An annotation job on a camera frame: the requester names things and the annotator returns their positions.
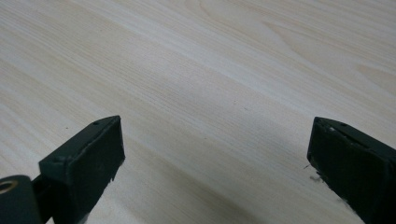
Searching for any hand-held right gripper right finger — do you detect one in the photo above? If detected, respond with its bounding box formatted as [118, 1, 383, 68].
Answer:
[306, 116, 396, 224]

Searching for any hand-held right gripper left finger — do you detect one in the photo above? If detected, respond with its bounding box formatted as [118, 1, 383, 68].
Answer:
[38, 115, 126, 224]

